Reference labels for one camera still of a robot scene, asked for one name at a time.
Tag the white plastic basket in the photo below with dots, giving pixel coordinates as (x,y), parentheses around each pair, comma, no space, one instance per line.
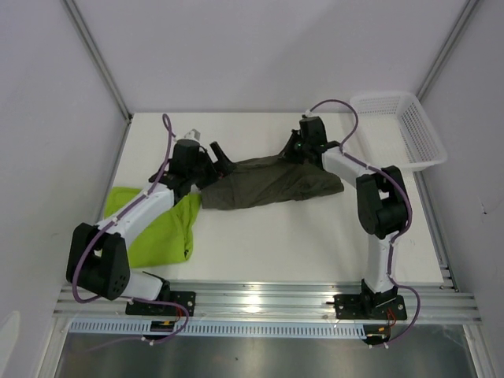
(395,130)

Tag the aluminium corner post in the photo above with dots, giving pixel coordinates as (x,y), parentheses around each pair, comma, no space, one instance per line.
(454,37)
(83,31)

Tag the lime green shorts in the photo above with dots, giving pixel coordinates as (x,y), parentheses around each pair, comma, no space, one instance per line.
(168,239)

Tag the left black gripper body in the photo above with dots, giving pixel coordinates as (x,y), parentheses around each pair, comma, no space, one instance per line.
(205,172)

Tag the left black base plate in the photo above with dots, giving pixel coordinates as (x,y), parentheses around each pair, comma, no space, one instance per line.
(186,299)

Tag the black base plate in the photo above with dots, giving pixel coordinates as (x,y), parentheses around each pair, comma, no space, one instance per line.
(186,299)
(368,307)

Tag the white slotted cable duct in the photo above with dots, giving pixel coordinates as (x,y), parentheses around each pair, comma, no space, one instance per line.
(220,328)

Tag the left aluminium corner post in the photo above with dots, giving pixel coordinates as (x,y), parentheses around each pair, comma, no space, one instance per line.
(83,31)

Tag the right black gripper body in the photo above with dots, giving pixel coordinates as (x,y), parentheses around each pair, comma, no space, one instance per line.
(295,150)

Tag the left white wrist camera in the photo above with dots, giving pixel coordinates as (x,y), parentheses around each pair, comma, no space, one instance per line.
(193,134)

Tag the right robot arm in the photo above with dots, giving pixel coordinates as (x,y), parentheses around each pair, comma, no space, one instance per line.
(383,206)

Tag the aluminium mounting rail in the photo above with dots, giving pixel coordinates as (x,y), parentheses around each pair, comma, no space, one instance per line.
(311,303)

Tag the dark olive shorts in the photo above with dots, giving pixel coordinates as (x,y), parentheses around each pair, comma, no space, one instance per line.
(267,180)

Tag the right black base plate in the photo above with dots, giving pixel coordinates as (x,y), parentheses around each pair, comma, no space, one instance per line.
(368,307)

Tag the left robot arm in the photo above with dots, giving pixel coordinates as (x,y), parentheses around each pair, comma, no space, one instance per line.
(98,257)

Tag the right aluminium corner post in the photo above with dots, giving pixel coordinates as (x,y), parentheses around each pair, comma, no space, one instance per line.
(454,37)

